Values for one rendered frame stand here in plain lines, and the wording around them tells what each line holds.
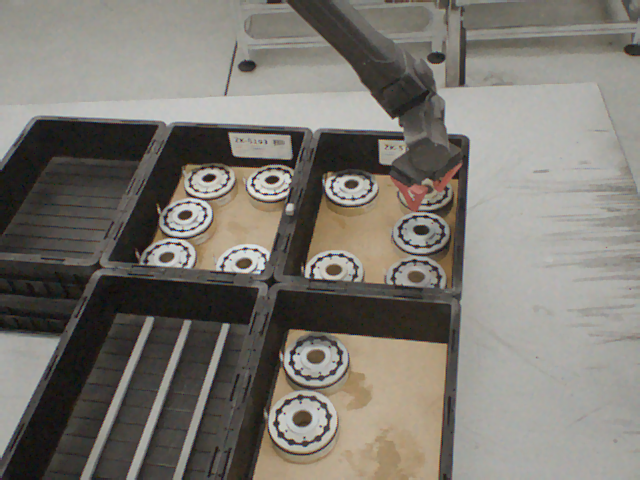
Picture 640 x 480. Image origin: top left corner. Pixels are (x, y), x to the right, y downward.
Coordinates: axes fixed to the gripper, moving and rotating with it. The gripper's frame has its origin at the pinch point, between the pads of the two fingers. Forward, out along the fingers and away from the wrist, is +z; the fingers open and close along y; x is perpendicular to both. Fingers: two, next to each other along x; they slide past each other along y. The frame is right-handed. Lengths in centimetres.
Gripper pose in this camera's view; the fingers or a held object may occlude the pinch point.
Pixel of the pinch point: (425, 197)
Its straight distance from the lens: 130.1
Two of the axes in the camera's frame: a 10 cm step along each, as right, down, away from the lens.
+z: 1.0, 6.9, 7.2
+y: 7.3, -5.4, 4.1
